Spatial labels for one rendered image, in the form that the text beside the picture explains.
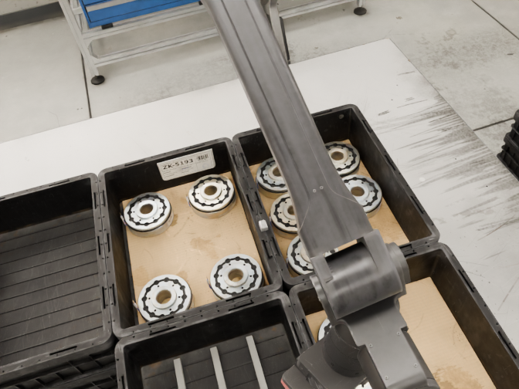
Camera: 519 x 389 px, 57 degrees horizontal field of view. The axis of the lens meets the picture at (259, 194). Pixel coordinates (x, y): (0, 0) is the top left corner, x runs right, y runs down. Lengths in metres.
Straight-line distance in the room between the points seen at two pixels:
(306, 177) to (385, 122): 1.02
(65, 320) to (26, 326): 0.08
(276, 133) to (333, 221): 0.10
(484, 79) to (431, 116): 1.37
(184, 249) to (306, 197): 0.62
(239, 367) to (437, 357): 0.34
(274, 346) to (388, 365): 0.47
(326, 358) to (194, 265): 0.49
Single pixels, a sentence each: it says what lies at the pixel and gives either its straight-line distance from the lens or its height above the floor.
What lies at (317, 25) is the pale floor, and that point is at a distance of 3.13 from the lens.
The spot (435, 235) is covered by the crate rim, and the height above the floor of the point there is 0.93.
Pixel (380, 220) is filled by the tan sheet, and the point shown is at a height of 0.83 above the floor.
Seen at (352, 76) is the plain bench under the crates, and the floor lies 0.70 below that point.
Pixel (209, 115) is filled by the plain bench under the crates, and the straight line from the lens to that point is 1.49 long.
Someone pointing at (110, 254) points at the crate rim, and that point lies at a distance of 0.94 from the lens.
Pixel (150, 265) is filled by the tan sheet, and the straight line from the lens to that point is 1.02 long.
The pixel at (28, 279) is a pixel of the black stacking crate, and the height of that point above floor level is 0.83.
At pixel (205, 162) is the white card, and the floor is 0.88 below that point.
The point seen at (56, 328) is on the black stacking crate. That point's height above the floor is 0.83.
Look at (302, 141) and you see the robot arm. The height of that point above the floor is 1.36.
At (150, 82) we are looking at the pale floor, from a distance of 2.86.
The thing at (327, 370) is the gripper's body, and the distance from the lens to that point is 0.58.
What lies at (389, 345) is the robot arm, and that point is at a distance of 0.47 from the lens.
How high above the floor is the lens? 1.67
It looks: 51 degrees down
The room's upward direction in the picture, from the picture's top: 8 degrees counter-clockwise
